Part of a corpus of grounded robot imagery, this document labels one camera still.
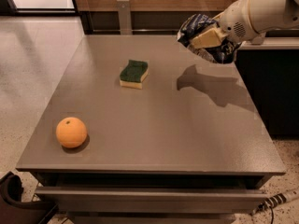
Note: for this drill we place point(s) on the left metal bracket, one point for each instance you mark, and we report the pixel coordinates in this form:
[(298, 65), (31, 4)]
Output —
[(124, 15)]

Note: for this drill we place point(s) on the orange fruit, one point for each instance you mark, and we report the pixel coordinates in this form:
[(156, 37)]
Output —
[(71, 132)]

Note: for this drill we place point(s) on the metal bracket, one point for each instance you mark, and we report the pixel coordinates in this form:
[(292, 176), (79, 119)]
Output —
[(258, 40), (124, 15)]

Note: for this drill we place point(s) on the green yellow sponge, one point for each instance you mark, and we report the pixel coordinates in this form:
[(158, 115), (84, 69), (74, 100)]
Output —
[(133, 75)]

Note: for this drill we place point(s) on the metal rail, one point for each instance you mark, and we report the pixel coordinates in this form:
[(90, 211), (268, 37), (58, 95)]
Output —
[(134, 31)]

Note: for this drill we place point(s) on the black chair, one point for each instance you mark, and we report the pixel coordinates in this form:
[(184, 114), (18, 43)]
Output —
[(14, 211)]

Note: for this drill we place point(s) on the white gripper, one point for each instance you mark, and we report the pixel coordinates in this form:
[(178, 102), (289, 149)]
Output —
[(235, 21)]

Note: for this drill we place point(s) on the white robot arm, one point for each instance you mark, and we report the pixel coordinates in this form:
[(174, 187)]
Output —
[(267, 15)]

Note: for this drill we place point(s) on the blue chip bag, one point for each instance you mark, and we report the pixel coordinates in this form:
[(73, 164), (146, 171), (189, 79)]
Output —
[(197, 24)]

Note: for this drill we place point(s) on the right metal bracket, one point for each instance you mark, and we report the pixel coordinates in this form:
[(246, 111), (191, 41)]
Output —
[(258, 40)]

